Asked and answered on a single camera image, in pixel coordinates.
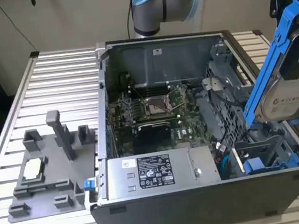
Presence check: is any black disk wire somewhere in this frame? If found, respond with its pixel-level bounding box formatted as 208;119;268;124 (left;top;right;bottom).
207;84;243;110
212;124;255;151

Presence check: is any black RAM slot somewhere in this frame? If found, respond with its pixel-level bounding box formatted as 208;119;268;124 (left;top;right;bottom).
131;82;172;100

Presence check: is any silver metal drive cage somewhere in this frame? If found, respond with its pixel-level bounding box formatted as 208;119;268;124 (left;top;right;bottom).
190;39;263;149

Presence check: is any grey metal inner panel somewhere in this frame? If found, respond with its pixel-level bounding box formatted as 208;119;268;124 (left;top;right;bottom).
121;34;227;90

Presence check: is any metal socket cover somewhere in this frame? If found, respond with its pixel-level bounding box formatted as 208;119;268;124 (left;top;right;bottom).
164;82;194;113

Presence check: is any green motherboard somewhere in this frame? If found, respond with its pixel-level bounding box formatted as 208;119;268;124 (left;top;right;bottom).
106;77;216;159

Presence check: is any CPU socket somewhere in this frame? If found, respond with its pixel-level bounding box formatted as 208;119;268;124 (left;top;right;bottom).
143;95;171;118

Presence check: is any thin metal locking lever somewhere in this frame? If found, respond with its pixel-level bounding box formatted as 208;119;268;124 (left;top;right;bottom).
129;82;146;103

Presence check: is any black graphics card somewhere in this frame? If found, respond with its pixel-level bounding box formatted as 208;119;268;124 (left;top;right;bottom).
130;117;184;153

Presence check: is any black power supply label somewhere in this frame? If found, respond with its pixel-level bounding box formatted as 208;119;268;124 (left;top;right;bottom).
135;153;175;190

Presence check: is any black PC case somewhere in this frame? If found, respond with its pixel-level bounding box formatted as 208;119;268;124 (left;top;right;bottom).
66;14;299;224

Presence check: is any silver power supply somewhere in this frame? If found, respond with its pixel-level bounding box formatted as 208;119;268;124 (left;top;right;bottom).
102;143;222;201

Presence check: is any blue case latch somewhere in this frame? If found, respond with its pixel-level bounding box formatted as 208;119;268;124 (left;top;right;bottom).
82;177;98;196

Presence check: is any grey parts rack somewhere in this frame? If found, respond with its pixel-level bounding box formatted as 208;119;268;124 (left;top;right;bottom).
0;104;108;224

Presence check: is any silver CPU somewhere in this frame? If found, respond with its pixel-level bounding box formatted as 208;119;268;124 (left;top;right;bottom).
21;158;47;180

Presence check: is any red black wire bundle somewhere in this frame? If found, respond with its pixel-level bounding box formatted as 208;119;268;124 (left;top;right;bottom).
211;140;229;163

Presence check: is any blue data wire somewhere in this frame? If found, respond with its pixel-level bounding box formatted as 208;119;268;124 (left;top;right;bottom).
218;153;233;177

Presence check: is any black arm base cable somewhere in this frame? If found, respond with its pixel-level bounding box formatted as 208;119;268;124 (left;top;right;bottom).
121;0;146;39

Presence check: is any thin black wall cable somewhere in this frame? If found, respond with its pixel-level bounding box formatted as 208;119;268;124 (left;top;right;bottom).
0;0;39;57

